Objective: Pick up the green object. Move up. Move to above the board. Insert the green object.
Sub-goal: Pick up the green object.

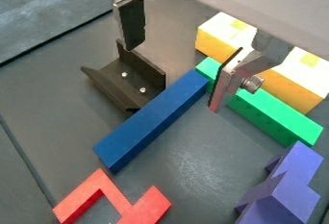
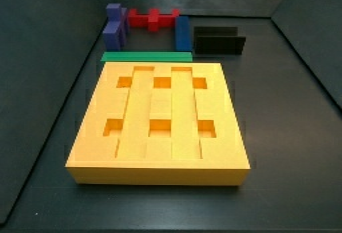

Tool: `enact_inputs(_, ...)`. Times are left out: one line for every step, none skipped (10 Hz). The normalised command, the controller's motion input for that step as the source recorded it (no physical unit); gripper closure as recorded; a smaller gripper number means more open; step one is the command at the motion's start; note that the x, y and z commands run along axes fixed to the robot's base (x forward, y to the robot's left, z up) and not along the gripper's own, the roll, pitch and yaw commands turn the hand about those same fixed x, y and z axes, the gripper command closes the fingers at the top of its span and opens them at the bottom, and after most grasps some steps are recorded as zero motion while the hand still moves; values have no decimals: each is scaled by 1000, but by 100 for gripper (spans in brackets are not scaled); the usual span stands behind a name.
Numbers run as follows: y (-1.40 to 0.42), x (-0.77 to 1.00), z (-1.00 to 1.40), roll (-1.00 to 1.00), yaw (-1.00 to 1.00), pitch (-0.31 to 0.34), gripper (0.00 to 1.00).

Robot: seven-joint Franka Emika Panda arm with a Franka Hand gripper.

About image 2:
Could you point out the green long block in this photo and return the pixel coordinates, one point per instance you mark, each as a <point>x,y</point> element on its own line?
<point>147,56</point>

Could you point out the yellow slotted board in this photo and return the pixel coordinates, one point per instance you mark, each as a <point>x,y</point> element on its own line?
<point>159,128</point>

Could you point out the blue long block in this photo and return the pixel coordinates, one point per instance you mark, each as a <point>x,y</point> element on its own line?
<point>182,34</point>

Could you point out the purple cross-shaped block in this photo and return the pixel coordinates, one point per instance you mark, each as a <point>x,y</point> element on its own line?
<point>117,29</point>

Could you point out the red comb-shaped block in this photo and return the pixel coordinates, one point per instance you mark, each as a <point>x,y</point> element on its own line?
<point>154,20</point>

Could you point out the black angle bracket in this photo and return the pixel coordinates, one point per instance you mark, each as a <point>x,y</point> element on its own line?
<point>218,40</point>

